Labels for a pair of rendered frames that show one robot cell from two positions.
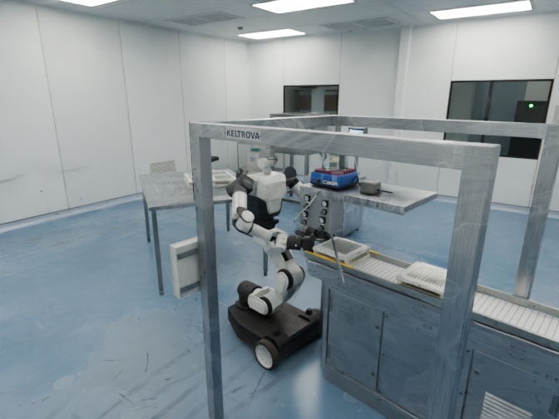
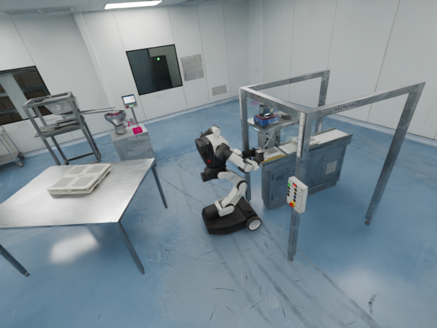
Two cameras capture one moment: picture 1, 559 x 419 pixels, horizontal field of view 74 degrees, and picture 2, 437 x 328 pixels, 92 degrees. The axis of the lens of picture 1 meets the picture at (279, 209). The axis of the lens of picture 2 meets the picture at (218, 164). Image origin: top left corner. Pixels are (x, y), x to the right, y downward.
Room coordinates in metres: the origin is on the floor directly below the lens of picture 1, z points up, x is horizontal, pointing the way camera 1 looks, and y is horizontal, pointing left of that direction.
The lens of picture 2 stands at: (1.50, 1.84, 2.16)
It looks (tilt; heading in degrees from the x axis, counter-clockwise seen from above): 32 degrees down; 299
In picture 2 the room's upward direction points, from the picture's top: 8 degrees counter-clockwise
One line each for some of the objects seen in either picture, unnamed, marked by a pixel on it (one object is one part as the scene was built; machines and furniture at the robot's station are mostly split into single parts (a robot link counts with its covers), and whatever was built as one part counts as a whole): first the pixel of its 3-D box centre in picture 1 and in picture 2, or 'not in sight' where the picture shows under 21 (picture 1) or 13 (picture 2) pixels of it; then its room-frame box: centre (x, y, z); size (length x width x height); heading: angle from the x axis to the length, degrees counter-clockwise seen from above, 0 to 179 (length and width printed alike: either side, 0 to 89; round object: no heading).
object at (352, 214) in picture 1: (333, 204); (134, 149); (4.79, -0.72, 0.38); 0.63 x 0.57 x 0.76; 54
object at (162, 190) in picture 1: (196, 184); (77, 189); (3.91, 0.88, 0.83); 1.50 x 1.10 x 0.04; 23
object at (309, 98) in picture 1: (309, 113); (15, 96); (8.02, -0.61, 1.43); 1.32 x 0.01 x 1.11; 54
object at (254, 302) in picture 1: (266, 300); (224, 206); (2.48, 0.10, 0.28); 0.21 x 0.20 x 0.13; 46
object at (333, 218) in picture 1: (320, 209); (268, 137); (2.00, -0.23, 1.14); 0.22 x 0.11 x 0.20; 46
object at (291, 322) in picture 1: (269, 313); (227, 211); (2.46, 0.07, 0.19); 0.64 x 0.52 x 0.33; 46
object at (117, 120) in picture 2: not in sight; (121, 122); (4.86, -0.71, 0.95); 0.49 x 0.36 x 0.37; 54
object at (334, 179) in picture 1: (333, 177); not in sight; (2.05, -0.30, 1.31); 0.21 x 0.20 x 0.09; 136
